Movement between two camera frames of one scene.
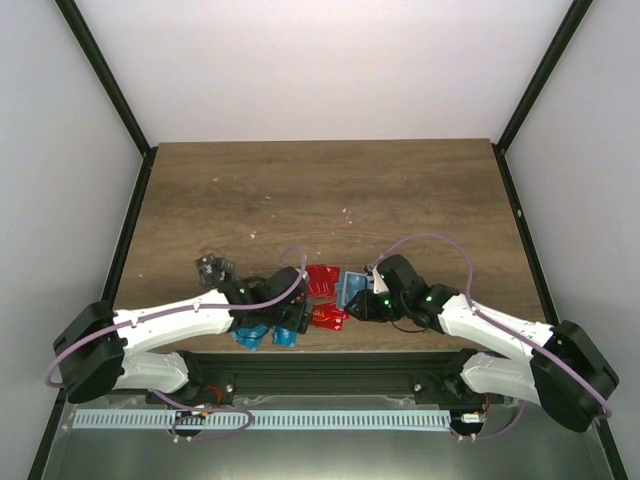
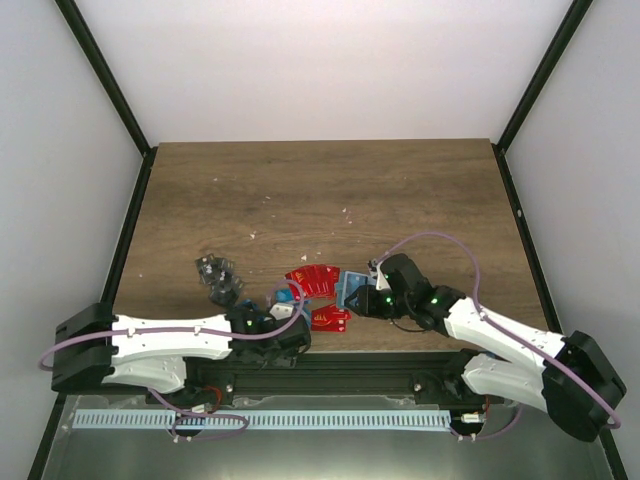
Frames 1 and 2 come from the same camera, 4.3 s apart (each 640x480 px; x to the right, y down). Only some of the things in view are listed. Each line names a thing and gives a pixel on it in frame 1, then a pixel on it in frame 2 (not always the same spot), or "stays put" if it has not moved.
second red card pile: (328, 316) stays put
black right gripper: (365, 310) stays put
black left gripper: (301, 319) -> (286, 359)
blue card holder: (353, 283) stays put
